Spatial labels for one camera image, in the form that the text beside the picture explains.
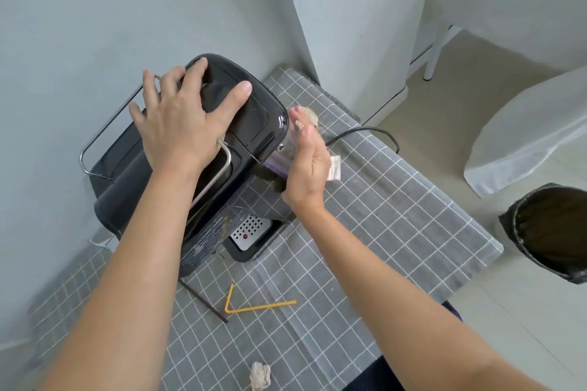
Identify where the person's right hand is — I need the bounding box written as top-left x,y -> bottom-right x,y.
281,122 -> 334,209

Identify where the person's left hand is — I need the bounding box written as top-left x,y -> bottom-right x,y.
129,58 -> 252,174

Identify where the clear water tank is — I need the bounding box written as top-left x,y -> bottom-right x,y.
265,110 -> 299,181

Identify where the black coffee machine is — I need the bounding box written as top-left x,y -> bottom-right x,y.
80,53 -> 290,278

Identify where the person's left forearm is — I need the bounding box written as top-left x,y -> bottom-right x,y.
40,148 -> 221,391

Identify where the person's right forearm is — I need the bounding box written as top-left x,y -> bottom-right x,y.
285,194 -> 544,391

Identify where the beige crumpled paper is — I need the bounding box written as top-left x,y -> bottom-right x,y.
289,106 -> 320,131

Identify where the grey checked tablecloth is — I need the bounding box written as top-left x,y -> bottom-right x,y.
28,66 -> 504,391

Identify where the black drip tray metal grate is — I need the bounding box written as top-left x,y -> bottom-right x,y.
223,214 -> 286,263

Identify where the yellow bent straw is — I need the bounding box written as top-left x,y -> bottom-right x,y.
224,284 -> 298,315

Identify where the dark brown stick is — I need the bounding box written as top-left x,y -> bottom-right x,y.
178,278 -> 229,324

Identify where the white covered chair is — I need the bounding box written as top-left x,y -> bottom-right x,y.
463,66 -> 587,199

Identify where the white crumpled paper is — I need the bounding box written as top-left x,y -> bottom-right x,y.
249,362 -> 272,391

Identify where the white covered table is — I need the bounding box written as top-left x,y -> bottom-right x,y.
422,0 -> 587,82

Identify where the black trash bin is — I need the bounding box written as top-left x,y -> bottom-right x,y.
498,183 -> 587,285

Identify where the black power cable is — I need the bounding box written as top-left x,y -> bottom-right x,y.
325,126 -> 401,154

